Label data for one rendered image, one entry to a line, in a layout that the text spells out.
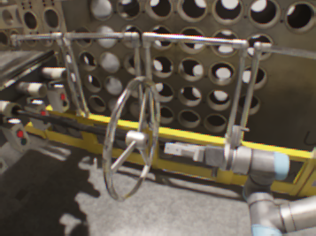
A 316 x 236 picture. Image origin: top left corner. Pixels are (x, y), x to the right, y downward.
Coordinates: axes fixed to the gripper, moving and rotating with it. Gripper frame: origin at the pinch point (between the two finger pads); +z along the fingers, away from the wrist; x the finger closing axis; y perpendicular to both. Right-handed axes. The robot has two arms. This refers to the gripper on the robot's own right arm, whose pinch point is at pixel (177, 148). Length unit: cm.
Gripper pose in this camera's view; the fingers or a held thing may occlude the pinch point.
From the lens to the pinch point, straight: 63.6
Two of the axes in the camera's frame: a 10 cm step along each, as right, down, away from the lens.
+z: -9.5, -1.5, 2.9
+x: 2.7, 1.4, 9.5
